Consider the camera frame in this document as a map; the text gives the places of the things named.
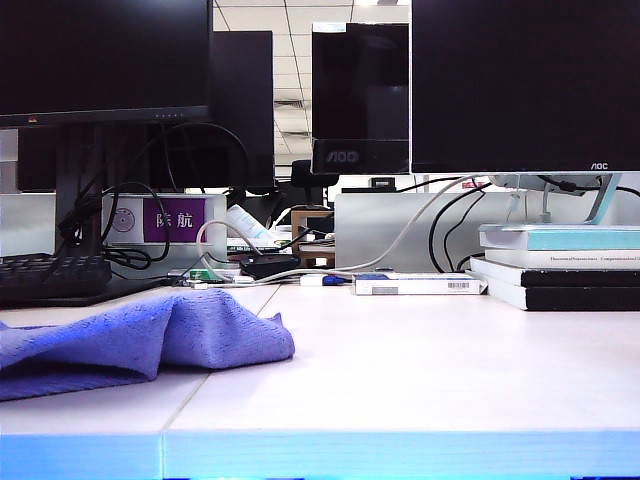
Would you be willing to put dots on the purple microfibre rag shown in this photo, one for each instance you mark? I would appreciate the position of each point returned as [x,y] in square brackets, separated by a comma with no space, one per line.
[210,330]

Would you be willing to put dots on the small wooden shelf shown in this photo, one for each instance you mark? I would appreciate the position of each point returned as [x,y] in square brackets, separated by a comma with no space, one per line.
[297,235]

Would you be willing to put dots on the white adapter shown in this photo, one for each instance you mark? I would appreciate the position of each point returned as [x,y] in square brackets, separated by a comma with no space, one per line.
[311,280]

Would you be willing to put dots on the grey desk partition panel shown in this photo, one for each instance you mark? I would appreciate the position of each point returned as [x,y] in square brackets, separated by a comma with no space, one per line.
[370,230]

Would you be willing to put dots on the black adapter block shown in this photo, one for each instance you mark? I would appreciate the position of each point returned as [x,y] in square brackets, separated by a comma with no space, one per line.
[267,265]

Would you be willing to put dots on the black office chair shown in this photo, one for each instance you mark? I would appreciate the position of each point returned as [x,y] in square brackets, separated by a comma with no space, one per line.
[302,172]

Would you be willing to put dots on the white tube with teal print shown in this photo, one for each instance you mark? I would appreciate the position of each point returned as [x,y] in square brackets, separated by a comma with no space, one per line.
[245,220]

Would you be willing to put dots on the small grey device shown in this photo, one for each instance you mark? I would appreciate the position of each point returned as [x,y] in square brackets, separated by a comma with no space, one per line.
[382,183]

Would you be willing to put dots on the flat white and blue box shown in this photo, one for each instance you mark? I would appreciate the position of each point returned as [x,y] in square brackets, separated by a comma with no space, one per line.
[415,285]

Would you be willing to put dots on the green and white packet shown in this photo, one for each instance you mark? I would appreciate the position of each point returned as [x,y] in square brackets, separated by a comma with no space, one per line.
[202,274]

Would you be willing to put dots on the white box with purple label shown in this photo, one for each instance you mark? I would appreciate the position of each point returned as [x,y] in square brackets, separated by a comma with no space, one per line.
[175,220]

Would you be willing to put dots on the dark background monitor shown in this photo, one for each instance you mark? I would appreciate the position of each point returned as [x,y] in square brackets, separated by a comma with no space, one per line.
[245,110]

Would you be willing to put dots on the black AOC monitor rear side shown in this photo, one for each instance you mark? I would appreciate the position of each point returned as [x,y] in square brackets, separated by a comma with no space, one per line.
[360,90]

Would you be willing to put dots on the white book with printed spine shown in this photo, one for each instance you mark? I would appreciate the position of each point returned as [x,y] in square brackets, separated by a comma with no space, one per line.
[550,259]

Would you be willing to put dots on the dark grey monitor stand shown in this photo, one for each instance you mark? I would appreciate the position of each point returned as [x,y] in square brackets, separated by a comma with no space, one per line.
[74,200]

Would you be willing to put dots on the teal and white book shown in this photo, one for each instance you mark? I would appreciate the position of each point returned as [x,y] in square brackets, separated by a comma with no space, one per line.
[575,238]

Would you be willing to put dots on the black book white cover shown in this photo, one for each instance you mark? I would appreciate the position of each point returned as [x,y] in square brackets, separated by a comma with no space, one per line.
[575,298]
[575,278]

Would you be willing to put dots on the black keyboard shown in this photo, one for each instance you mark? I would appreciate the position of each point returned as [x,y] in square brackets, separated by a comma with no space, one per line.
[45,275]

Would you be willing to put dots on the white and teal monitor stand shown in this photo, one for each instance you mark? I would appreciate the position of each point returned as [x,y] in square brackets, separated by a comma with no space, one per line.
[602,200]

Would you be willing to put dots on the large black computer monitor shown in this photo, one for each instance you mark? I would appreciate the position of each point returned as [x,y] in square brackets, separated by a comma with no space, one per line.
[100,55]

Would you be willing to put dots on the black AOC monitor white frame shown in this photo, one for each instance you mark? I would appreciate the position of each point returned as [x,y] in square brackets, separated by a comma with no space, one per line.
[525,85]

